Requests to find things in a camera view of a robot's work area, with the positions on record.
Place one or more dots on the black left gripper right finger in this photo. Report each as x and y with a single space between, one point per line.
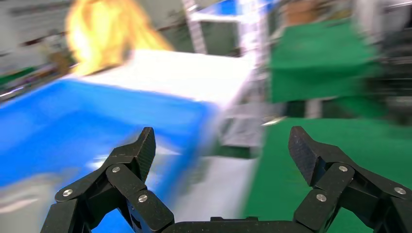
331 177

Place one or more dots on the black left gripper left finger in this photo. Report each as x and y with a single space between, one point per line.
128 180

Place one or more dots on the green table mat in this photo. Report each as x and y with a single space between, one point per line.
280 193

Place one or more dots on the blue plastic bin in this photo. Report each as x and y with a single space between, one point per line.
80 128

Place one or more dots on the green cloth covered table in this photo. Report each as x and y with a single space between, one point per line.
322 61

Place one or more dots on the yellow plastic bag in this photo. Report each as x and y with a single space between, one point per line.
103 32

